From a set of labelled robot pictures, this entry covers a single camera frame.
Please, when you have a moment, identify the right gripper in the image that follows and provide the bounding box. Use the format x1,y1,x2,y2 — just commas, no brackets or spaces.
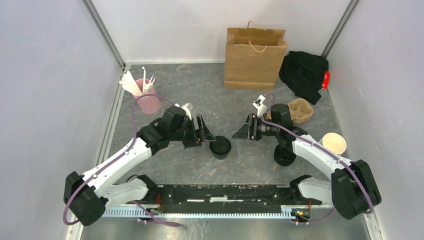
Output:
231,113,280,141

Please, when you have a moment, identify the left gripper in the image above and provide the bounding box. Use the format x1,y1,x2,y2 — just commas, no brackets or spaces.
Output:
169,114,216,149

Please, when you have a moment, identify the black cup lid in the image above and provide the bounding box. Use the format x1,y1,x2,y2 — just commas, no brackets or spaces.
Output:
209,135,232,153

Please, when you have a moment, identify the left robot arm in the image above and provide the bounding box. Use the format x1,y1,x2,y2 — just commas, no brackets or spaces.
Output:
62,103,216,227

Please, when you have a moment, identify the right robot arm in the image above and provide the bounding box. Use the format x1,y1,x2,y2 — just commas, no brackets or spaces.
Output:
232,103,382,220

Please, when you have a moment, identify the stack of black lids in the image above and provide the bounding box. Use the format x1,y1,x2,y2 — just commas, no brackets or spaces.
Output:
273,145,297,167

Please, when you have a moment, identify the cardboard cup carrier stack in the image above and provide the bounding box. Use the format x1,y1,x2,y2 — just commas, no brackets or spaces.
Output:
265,98,314,128

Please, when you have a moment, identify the brown paper bag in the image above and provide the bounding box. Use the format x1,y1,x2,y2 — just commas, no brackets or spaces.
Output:
224,20,288,91

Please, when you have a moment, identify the black cloth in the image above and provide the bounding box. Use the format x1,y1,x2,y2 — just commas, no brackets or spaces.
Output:
278,51,329,105

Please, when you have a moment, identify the stack of paper cups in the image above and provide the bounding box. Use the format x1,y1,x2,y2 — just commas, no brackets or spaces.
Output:
319,132,347,155

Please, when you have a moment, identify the red tag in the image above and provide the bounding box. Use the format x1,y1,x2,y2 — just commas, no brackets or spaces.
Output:
321,71,331,89

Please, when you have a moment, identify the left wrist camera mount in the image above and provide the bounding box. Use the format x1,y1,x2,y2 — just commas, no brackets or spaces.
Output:
180,102,193,120

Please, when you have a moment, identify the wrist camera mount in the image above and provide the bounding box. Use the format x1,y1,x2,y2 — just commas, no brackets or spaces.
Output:
180,102,193,120
252,94,268,118

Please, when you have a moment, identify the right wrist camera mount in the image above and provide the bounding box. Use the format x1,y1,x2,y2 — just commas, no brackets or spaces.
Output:
252,94,268,118

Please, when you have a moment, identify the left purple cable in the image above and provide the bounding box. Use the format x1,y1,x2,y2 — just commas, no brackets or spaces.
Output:
62,93,176,227

